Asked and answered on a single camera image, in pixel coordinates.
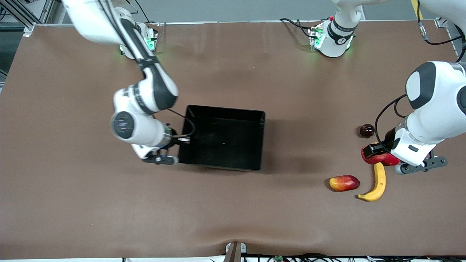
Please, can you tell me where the red yellow striped apple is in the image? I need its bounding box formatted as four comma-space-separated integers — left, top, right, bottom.
361, 146, 388, 165

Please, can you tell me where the black plastic box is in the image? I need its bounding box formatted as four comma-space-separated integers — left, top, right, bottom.
178, 104, 266, 172

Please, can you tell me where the yellow banana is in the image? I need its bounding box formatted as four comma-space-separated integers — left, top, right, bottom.
357, 162, 387, 202

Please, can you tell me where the dark red plum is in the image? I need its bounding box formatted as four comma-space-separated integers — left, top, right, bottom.
359, 124, 376, 139

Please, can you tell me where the red yellow mango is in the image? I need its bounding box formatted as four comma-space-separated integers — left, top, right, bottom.
329, 175, 361, 192

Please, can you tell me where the large table cover mat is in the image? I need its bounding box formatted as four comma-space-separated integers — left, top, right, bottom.
0, 21, 466, 259

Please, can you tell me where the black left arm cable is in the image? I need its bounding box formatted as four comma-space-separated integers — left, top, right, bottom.
375, 0, 466, 147

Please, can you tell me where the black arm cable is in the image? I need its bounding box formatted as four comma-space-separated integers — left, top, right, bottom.
98, 0, 197, 143
375, 0, 466, 147

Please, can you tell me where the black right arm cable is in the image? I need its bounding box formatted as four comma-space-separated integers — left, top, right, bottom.
98, 0, 197, 143

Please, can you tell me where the black right base cable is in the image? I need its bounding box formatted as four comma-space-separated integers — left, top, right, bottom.
126, 0, 161, 40

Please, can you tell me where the black base cable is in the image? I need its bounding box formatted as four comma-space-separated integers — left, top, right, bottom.
126, 0, 161, 40
279, 17, 318, 39

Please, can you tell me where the black left base cable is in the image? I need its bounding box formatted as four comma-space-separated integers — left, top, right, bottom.
279, 17, 318, 39

